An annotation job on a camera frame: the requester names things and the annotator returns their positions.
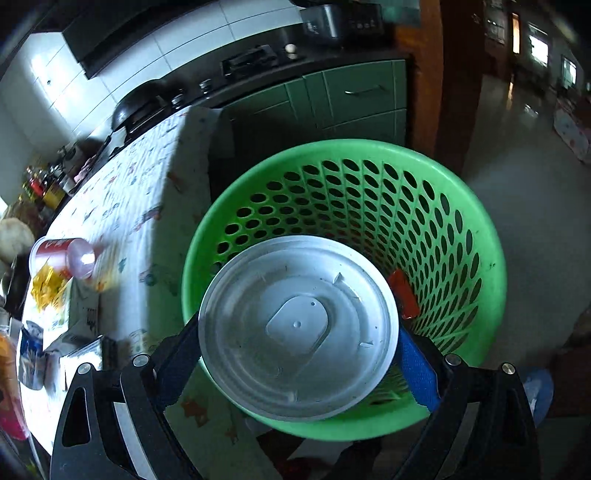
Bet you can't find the yellow plastic wrapper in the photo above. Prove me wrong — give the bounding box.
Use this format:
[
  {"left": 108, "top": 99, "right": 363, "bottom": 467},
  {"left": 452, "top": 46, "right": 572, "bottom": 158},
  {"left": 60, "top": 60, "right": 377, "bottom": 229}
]
[{"left": 30, "top": 263, "right": 72, "bottom": 315}]

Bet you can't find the red snack packet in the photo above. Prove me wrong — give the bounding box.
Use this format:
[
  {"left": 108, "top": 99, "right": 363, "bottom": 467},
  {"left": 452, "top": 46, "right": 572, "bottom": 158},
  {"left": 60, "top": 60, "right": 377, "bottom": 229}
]
[{"left": 387, "top": 270, "right": 420, "bottom": 320}]

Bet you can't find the black range hood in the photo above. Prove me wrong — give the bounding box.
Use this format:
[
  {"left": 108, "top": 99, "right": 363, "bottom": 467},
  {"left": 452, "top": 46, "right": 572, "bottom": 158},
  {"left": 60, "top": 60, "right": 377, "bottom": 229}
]
[{"left": 62, "top": 0, "right": 222, "bottom": 79}]

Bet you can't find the pink packet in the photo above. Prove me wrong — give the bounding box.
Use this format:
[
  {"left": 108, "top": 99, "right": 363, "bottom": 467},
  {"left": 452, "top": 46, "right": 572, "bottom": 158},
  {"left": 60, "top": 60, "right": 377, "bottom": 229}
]
[{"left": 0, "top": 388, "right": 29, "bottom": 441}]

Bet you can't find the green kitchen cabinet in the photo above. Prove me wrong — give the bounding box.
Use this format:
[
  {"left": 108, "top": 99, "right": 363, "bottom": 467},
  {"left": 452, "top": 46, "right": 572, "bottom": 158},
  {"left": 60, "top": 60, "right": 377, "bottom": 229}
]
[{"left": 210, "top": 59, "right": 409, "bottom": 153}]

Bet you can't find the wooden door frame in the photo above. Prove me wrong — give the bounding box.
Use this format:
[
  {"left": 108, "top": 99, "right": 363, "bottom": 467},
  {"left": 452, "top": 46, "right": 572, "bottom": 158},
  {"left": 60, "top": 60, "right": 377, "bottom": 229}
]
[{"left": 397, "top": 0, "right": 485, "bottom": 176}]

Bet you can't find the blue cloth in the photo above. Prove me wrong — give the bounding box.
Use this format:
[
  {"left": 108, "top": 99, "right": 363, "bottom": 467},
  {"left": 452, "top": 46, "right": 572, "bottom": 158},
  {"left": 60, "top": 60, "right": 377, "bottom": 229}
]
[{"left": 524, "top": 369, "right": 555, "bottom": 428}]

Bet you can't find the round wooden chopping block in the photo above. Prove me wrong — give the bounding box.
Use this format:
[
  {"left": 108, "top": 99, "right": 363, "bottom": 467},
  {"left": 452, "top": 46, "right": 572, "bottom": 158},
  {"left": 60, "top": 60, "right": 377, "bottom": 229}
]
[{"left": 0, "top": 217, "right": 36, "bottom": 264}]

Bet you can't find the black rice cooker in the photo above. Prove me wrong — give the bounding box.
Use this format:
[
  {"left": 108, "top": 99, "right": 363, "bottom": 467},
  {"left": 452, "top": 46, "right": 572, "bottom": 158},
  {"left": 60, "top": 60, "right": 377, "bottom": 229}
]
[{"left": 299, "top": 2, "right": 385, "bottom": 41}]

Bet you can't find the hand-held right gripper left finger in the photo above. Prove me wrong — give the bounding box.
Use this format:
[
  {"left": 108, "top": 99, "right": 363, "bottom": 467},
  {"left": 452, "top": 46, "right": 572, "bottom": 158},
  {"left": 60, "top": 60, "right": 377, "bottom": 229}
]
[{"left": 50, "top": 311, "right": 206, "bottom": 480}]

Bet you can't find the red printed paper cup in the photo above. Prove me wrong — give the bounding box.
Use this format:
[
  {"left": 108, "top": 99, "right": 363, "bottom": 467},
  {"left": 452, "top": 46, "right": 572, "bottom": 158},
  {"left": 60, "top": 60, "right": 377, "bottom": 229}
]
[{"left": 28, "top": 236, "right": 96, "bottom": 280}]

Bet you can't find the pink dishcloth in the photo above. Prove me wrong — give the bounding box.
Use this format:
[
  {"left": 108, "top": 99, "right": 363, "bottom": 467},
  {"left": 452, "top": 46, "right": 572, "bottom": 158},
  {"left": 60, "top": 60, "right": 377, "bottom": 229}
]
[{"left": 74, "top": 157, "right": 100, "bottom": 183}]

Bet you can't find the green plastic basket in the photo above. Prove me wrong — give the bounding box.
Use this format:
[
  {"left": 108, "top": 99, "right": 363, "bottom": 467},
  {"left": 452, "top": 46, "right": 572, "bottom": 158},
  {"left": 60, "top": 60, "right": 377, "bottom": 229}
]
[{"left": 181, "top": 139, "right": 508, "bottom": 441}]

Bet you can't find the blue white packet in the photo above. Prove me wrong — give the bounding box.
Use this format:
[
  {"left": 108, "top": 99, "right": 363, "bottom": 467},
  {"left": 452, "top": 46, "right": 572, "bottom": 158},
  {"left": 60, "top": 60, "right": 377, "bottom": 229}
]
[{"left": 18, "top": 323, "right": 47, "bottom": 391}]

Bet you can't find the patterned floor mat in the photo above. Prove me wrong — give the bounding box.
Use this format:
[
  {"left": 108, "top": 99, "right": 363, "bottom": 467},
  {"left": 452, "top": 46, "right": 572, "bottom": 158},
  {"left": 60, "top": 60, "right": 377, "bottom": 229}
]
[{"left": 551, "top": 97, "right": 591, "bottom": 162}]

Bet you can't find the black gas stove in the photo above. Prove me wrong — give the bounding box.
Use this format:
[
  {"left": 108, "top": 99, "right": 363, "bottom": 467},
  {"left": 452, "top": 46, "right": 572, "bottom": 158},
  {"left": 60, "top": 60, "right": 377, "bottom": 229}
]
[{"left": 122, "top": 44, "right": 308, "bottom": 139}]

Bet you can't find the white box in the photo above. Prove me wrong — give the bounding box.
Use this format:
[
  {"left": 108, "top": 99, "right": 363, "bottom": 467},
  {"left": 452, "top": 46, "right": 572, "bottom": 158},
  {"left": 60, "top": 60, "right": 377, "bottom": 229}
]
[{"left": 46, "top": 335, "right": 118, "bottom": 370}]

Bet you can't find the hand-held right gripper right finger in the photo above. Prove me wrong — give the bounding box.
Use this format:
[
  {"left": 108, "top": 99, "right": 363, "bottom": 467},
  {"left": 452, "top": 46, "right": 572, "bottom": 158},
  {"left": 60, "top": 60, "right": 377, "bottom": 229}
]
[{"left": 399, "top": 325, "right": 541, "bottom": 480}]

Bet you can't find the white plastic lid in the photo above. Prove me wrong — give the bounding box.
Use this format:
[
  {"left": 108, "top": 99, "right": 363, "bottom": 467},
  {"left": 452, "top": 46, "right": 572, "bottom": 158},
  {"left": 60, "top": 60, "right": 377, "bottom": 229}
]
[{"left": 198, "top": 235, "right": 400, "bottom": 423}]

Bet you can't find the black wok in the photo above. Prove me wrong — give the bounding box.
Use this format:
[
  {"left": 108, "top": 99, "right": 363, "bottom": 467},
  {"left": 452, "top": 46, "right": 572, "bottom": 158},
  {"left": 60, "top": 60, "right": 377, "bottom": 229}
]
[{"left": 111, "top": 79, "right": 171, "bottom": 134}]

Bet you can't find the yellow label oil bottle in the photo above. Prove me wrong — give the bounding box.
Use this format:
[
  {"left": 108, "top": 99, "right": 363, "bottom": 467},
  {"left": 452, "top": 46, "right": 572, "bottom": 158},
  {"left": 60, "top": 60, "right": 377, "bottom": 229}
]
[{"left": 44, "top": 178, "right": 68, "bottom": 208}]

